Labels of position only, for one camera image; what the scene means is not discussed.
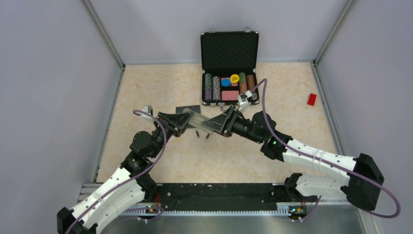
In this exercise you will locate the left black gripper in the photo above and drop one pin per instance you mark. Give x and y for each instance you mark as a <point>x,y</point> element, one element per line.
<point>174,122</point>

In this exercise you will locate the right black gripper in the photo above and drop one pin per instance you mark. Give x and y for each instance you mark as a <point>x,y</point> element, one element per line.
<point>224,123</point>

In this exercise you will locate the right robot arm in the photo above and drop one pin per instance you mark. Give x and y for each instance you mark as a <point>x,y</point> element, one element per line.
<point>347,177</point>

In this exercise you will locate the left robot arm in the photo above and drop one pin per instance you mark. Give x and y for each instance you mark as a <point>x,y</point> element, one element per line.
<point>130,183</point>

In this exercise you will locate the black foam battery tray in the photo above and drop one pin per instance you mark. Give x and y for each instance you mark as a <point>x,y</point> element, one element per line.
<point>195,108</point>

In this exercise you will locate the pink card deck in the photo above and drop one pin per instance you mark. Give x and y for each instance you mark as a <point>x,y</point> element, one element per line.
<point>229,95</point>

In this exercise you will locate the blue round chip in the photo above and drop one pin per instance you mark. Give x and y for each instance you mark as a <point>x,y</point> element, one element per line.
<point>225,82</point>

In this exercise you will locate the yellow round chip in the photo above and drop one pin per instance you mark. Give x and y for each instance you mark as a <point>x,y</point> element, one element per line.
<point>234,78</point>

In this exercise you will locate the black poker chip case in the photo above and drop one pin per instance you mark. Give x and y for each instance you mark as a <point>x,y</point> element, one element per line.
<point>224,54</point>

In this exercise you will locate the red toy brick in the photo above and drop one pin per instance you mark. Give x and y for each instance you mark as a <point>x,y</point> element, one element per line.
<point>312,99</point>

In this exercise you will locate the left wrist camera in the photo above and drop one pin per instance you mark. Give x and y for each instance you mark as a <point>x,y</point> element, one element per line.
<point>147,111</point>

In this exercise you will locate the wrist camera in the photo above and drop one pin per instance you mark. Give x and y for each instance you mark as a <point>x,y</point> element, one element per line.
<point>245,100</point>
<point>147,111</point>

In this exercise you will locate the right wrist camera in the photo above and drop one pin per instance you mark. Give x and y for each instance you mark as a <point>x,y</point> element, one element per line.
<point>245,100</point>

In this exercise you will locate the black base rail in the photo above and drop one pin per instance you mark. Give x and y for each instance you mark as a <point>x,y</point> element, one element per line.
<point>220,197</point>

